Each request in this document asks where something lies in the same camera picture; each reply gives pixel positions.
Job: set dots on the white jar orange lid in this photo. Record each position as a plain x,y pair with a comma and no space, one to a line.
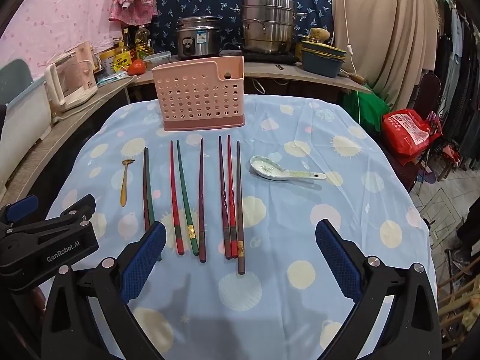
107,62

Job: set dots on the cooking oil bottle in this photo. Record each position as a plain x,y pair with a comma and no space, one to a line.
143,43

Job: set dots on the yellow seasoning packet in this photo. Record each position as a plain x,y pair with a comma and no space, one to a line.
123,62

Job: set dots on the green chopstick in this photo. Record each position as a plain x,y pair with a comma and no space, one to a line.
149,195
185,198

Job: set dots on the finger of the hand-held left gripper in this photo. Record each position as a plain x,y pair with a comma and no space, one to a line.
77,206
21,208

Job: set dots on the red plastic bag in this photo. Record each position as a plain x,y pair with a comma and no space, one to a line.
408,135

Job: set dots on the hanging clothes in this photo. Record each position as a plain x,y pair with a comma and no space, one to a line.
461,82

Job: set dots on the loofah sponge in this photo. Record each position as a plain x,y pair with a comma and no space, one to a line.
318,34

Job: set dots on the white ceramic soup spoon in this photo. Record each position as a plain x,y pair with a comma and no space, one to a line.
264,167

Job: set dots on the wet wipes packet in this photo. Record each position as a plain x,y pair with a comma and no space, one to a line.
110,77

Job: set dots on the pink dotted sheet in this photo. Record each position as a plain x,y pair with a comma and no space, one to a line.
63,18

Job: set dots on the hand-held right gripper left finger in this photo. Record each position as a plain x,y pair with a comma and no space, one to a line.
144,258

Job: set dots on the dark sauce bottle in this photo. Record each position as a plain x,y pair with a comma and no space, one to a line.
126,39

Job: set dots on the white glass electric kettle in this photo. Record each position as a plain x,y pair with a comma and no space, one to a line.
69,82

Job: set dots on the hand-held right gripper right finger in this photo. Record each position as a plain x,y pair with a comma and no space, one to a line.
337,258

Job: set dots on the green plastic bag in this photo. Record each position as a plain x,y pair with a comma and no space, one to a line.
365,110

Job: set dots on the steel rice cooker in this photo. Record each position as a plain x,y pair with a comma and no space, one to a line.
197,39

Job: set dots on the wood grain side counter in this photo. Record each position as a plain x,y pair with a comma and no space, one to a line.
63,135

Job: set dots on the dark blue plastic basin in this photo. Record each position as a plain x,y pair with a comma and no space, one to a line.
322,66

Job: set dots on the pink electric kettle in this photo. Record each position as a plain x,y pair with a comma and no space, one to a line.
85,54

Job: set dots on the red tomato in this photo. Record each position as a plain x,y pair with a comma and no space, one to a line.
136,67

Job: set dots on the dark blue leaf-print cloth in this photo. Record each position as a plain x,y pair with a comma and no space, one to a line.
225,3

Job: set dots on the stainless steel steamer pot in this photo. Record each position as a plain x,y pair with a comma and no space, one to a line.
268,22

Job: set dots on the small gold spoon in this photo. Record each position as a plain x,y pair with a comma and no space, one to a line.
125,183

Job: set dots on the white plastic dish bin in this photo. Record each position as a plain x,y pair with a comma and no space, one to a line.
22,112

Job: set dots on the blue dotted tablecloth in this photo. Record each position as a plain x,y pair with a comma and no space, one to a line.
285,225

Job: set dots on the bamboo chair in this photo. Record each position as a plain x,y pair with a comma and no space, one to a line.
459,300

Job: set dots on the pink perforated utensil holder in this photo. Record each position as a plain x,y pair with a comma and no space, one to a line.
198,93

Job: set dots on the grey counter board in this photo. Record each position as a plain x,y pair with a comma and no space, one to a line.
270,75

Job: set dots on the black induction cooktop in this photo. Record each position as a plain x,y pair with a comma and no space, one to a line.
258,57

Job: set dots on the dark red chair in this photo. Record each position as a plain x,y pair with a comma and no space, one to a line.
427,93

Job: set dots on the beige curtain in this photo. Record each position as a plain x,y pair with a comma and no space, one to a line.
386,26

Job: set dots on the clear food container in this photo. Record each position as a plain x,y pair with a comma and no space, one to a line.
157,59

